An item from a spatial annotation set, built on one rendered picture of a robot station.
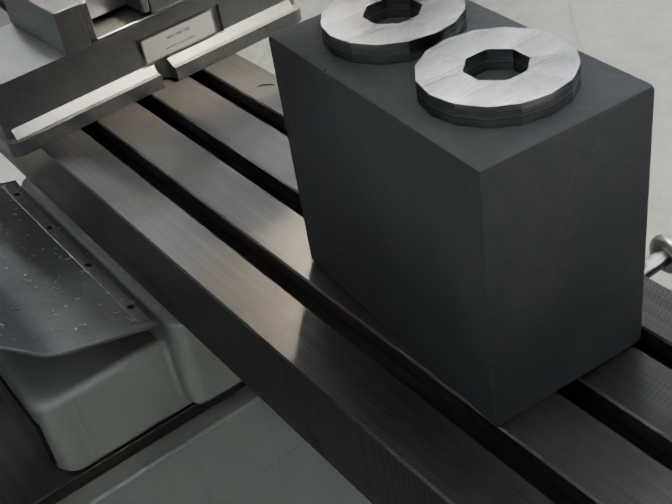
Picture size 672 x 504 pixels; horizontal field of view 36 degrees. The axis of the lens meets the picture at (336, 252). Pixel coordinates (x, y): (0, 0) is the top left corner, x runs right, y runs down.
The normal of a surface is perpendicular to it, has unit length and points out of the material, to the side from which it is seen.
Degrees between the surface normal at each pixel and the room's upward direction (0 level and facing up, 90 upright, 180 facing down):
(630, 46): 0
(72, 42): 90
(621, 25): 0
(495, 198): 90
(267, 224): 0
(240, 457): 90
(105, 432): 90
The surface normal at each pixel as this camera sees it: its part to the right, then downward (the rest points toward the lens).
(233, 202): -0.14, -0.78
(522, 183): 0.52, 0.46
